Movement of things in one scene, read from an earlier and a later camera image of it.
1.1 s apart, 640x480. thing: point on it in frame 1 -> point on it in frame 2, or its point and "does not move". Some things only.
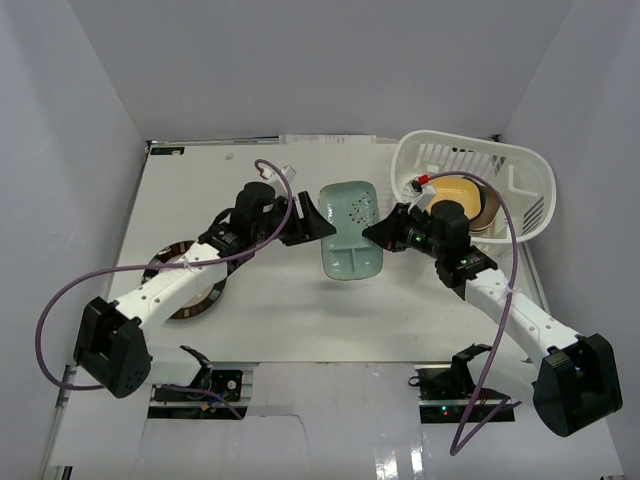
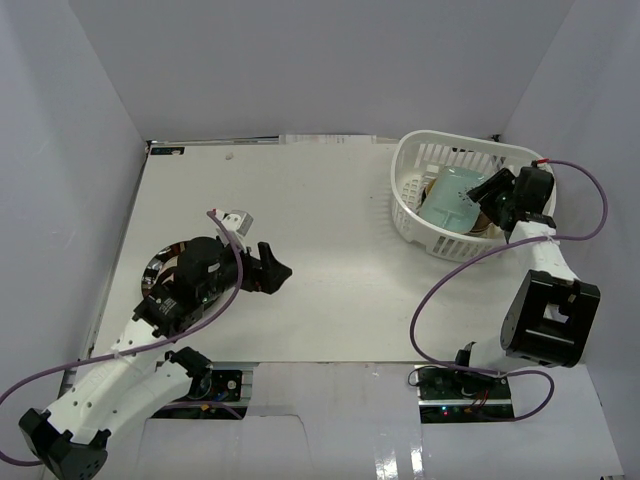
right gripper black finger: [392, 231] -> [498, 182]
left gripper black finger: [305, 222] -> [269, 275]
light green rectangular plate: [351, 207] -> [446, 202]
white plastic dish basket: [525, 188] does not move
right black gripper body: [419, 236] -> [494, 204]
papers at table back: [327, 139] does not move
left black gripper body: [300, 220] -> [255, 273]
